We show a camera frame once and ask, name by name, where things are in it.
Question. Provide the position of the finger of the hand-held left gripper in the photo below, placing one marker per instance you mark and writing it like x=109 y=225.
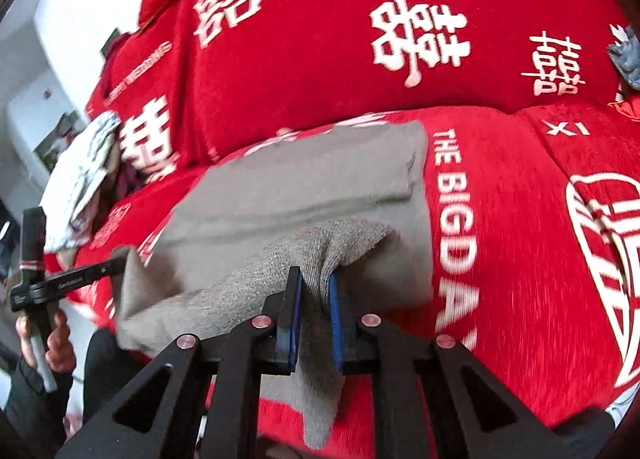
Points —
x=107 y=269

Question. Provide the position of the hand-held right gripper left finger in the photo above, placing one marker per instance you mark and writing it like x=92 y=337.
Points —
x=295 y=319

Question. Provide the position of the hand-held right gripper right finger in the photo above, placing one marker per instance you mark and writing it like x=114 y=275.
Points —
x=337 y=319

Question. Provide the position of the grey knit shirt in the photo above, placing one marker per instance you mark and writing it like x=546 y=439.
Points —
x=300 y=189

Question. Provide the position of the person's left forearm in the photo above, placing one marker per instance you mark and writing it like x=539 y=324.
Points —
x=30 y=414

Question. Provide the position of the person's left hand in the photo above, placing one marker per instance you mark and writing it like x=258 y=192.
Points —
x=62 y=349

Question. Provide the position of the dark purple cloth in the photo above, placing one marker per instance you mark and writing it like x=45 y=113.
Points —
x=130 y=176

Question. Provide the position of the light patterned cloth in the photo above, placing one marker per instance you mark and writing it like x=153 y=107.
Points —
x=80 y=174

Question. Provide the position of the person's dark trousers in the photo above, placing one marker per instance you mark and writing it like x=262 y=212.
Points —
x=110 y=369

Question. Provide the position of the olive cloth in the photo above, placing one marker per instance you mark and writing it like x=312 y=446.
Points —
x=115 y=159

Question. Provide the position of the red wedding sofa cover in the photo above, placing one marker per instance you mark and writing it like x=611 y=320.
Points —
x=500 y=239

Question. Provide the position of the small black object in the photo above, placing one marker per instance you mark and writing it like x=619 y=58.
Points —
x=111 y=41

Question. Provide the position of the grey-blue cloth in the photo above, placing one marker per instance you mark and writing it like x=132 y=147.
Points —
x=627 y=59

